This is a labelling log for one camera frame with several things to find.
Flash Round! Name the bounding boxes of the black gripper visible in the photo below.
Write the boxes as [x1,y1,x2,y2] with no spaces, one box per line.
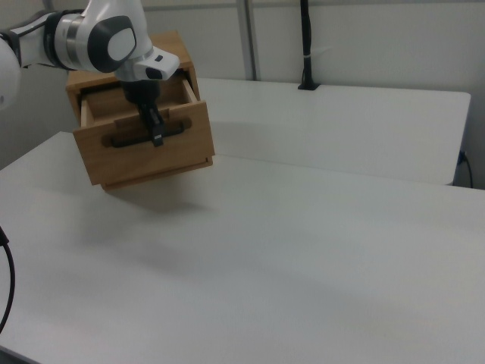
[120,78,167,148]

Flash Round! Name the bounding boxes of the wooden drawer with slot handle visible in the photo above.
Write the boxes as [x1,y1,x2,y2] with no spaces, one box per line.
[73,77,217,187]

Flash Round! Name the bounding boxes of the wooden drawer cabinet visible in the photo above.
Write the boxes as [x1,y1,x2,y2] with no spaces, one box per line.
[65,30,217,191]

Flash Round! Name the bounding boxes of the black pole with clamp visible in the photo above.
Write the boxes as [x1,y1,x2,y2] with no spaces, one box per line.
[297,0,321,92]

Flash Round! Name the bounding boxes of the grey metal wall post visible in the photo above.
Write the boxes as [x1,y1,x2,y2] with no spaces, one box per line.
[237,0,262,81]

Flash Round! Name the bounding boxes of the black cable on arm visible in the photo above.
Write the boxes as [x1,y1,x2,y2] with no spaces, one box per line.
[0,11,61,41]

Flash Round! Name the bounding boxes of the white cable tie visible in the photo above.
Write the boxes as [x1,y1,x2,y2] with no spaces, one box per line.
[302,45,333,61]

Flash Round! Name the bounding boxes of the black hanging cable loop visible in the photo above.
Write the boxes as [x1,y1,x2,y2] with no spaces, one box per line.
[0,225,17,331]

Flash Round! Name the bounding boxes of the black cable beside table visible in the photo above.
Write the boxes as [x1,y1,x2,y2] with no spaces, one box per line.
[458,150,474,187]

